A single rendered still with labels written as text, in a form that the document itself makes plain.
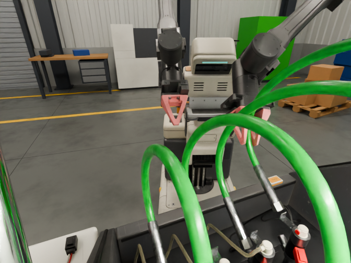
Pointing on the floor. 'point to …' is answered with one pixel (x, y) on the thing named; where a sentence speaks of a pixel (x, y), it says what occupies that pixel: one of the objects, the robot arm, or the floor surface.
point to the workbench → (93, 70)
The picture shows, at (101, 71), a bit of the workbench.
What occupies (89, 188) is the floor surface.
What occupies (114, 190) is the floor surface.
